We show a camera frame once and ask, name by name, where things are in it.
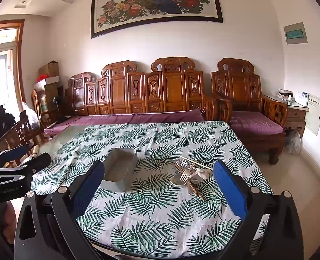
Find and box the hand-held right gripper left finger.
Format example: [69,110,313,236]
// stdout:
[14,160,106,260]

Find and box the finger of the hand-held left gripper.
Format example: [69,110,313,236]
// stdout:
[0,152,52,181]
[0,144,32,169]

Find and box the cream long-handled spoon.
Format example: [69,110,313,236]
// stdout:
[170,175,189,187]

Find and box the clear plastic bag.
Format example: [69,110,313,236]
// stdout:
[21,101,40,131]

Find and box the framed peacock flower painting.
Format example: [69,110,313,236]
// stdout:
[90,0,224,39]

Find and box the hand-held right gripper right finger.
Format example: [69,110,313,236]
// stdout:
[212,160,304,260]

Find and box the carved wooden chair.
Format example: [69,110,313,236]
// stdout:
[0,114,43,166]
[31,89,59,129]

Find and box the white electrical panel door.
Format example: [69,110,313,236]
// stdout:
[304,92,320,136]

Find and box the grey wall box green label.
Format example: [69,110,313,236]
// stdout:
[283,22,309,44]

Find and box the person's left hand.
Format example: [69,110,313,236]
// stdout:
[0,202,18,229]

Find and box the white flat box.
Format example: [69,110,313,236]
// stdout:
[35,76,60,85]

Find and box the wooden side table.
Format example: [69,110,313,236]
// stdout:
[264,93,310,139]

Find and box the tall brown cardboard box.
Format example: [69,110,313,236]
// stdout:
[43,83,66,114]

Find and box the purple armchair cushion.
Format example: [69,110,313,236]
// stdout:
[230,111,284,136]

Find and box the white box on side table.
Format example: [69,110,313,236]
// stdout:
[277,89,294,101]

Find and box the long purple sofa cushion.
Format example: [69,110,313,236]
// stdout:
[43,110,207,137]

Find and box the carved wooden sofa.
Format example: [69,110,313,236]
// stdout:
[39,57,218,141]

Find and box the carved wooden armchair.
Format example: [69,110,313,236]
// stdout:
[211,58,289,166]

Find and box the grey plastic bag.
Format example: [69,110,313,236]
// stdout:
[284,128,302,155]

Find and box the grey utensil box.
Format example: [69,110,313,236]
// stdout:
[100,148,138,193]

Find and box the wooden framed glass door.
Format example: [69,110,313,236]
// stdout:
[0,19,26,114]

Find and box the leaf print tablecloth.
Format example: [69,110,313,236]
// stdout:
[30,120,274,258]

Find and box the white plastic spoon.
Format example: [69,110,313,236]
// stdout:
[188,166,212,182]

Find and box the dark cloth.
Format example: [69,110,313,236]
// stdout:
[0,105,16,142]

